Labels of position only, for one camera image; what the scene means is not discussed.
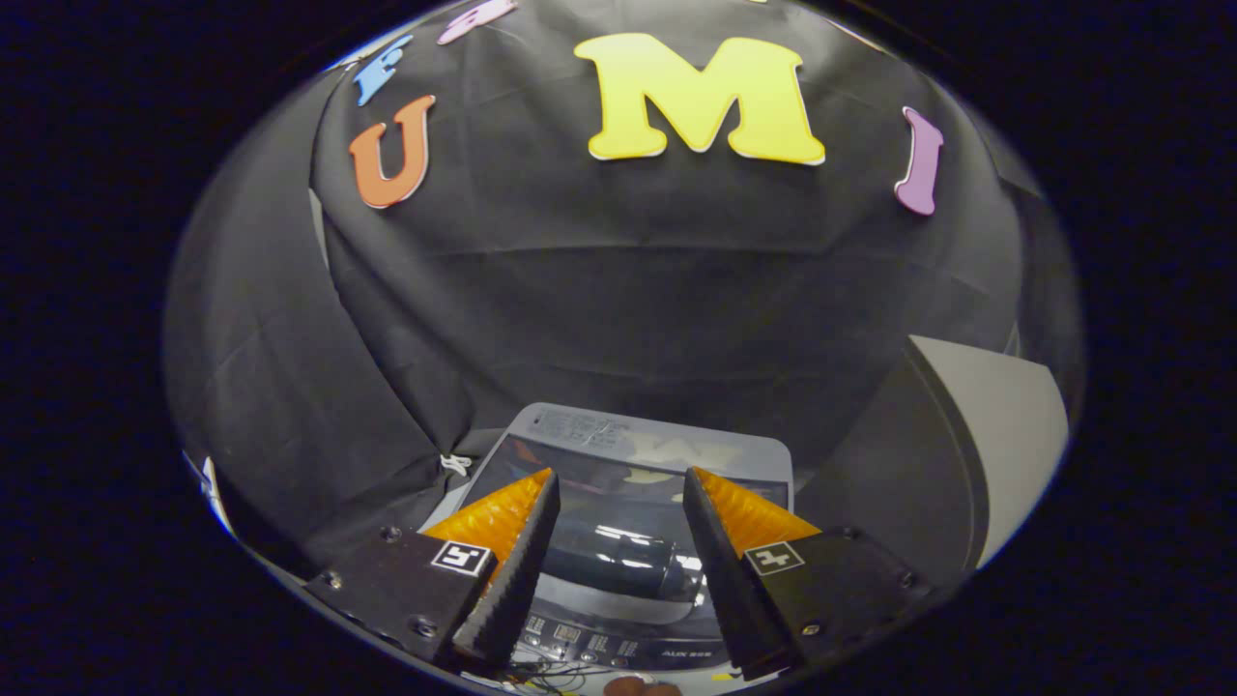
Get grey washing machine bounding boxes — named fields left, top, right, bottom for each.
left=416, top=402, right=799, bottom=680

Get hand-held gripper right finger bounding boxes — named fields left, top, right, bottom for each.
left=682, top=466, right=935, bottom=682

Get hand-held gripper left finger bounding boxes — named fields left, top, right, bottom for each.
left=304, top=468, right=561, bottom=670

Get black backdrop cloth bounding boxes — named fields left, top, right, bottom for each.
left=162, top=0, right=1083, bottom=581

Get thin black cables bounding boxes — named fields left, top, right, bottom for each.
left=498, top=655, right=595, bottom=694

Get beige cabinet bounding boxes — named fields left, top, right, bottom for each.
left=796, top=333, right=1073, bottom=587

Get white and blue plastic item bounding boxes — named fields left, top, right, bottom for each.
left=182, top=449, right=239, bottom=538

